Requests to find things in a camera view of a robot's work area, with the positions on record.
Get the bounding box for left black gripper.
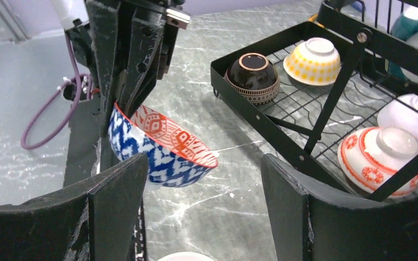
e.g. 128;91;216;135
86;1;190;137

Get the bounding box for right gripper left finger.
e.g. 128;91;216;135
0;153;148;260

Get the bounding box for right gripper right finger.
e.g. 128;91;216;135
261;154;418;260

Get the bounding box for orange zigzag bowl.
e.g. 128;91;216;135
337;127;418;194

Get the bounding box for red geometric pattern bowl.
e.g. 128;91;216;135
108;104;218;189

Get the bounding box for black blue banded bowl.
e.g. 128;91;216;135
224;53;280;105

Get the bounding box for black wire dish rack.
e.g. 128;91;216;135
211;1;418;195

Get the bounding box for yellow sun pattern bowl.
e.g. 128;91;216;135
283;37;341;86

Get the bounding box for teal white bowl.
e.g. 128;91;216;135
385;6;418;84

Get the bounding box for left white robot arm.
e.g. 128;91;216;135
52;1;190;137

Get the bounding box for yellow handled pliers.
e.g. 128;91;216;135
308;13;322;27

